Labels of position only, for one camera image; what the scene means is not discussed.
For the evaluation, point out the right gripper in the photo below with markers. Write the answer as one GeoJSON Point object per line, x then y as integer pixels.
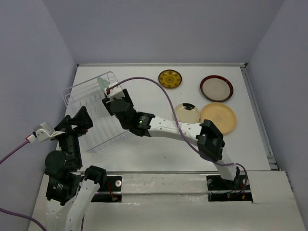
{"type": "Point", "coordinates": [127, 99]}

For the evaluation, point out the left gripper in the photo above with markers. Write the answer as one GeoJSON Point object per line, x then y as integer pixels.
{"type": "Point", "coordinates": [82, 117]}

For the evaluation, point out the teal floral plate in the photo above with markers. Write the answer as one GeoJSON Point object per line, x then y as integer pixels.
{"type": "Point", "coordinates": [104, 85]}

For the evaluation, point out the yellow patterned plate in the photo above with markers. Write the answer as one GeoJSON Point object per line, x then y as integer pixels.
{"type": "Point", "coordinates": [170, 79]}

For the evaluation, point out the cream and black plate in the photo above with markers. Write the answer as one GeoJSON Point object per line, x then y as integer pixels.
{"type": "Point", "coordinates": [187, 113]}

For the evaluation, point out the beige bear plate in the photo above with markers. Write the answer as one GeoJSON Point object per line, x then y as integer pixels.
{"type": "Point", "coordinates": [221, 115]}

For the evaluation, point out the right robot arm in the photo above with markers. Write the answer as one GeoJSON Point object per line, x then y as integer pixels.
{"type": "Point", "coordinates": [204, 138]}

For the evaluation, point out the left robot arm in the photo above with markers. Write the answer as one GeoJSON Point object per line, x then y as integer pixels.
{"type": "Point", "coordinates": [69, 194]}

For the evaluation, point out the red rimmed plate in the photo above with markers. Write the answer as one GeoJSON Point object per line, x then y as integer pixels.
{"type": "Point", "coordinates": [216, 88]}

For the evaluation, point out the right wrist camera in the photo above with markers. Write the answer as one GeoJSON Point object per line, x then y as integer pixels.
{"type": "Point", "coordinates": [114, 91]}

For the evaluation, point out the white wire dish rack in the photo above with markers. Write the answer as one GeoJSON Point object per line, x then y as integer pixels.
{"type": "Point", "coordinates": [106, 137]}

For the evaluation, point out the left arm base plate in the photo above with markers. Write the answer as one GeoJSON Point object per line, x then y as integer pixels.
{"type": "Point", "coordinates": [110, 192]}

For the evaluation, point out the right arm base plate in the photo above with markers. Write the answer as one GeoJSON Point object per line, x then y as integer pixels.
{"type": "Point", "coordinates": [220, 190]}

